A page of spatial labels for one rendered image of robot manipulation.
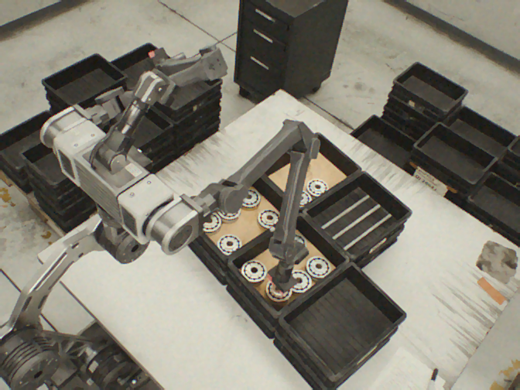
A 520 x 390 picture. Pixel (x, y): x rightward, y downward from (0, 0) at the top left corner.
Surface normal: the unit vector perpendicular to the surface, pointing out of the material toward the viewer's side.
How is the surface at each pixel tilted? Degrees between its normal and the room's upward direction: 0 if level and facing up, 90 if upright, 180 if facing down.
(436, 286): 0
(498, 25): 90
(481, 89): 0
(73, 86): 0
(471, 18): 90
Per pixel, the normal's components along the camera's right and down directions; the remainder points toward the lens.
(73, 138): 0.10, -0.62
